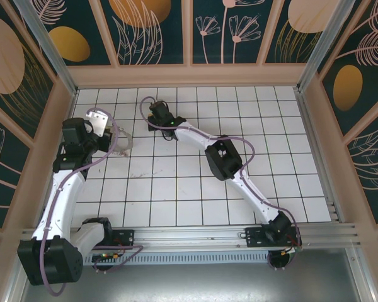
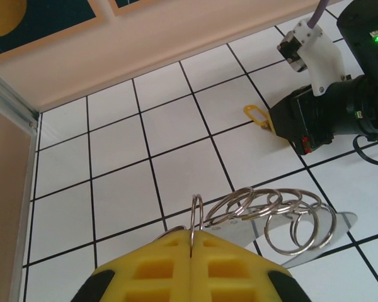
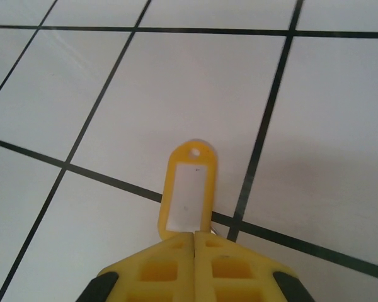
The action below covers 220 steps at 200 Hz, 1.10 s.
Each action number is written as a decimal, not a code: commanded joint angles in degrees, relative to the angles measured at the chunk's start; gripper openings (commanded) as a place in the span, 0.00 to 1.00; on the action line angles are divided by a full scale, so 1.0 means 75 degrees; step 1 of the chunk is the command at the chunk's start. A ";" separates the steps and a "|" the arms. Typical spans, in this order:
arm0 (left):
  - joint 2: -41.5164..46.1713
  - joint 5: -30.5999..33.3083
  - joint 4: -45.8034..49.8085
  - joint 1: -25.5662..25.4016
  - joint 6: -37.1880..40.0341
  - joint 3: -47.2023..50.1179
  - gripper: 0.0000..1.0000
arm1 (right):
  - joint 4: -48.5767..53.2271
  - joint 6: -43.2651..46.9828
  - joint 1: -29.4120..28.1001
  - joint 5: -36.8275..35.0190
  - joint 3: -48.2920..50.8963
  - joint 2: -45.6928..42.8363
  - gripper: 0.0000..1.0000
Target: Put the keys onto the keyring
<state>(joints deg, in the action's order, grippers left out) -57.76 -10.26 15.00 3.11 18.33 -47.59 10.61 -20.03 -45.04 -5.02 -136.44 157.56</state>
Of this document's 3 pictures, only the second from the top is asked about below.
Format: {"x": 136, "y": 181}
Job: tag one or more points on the silver metal keyring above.
{"x": 285, "y": 189}
{"x": 173, "y": 228}
{"x": 286, "y": 252}
{"x": 318, "y": 199}
{"x": 334, "y": 226}
{"x": 212, "y": 212}
{"x": 261, "y": 215}
{"x": 193, "y": 217}

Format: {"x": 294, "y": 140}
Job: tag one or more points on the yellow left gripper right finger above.
{"x": 239, "y": 270}

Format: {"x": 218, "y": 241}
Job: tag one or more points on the framed dark poster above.
{"x": 129, "y": 11}

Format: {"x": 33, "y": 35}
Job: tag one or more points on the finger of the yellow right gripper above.
{"x": 271, "y": 129}

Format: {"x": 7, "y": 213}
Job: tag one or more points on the framed poster yellow circle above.
{"x": 50, "y": 15}

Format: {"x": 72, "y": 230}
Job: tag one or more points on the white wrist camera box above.
{"x": 321, "y": 56}

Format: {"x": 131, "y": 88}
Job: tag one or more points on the aluminium frame post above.
{"x": 25, "y": 188}

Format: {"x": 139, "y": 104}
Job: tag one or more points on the cluster of metal key rings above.
{"x": 236, "y": 232}

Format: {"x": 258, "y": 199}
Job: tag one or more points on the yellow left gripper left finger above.
{"x": 138, "y": 270}

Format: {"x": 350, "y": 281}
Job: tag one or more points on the yellow key tag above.
{"x": 246, "y": 110}

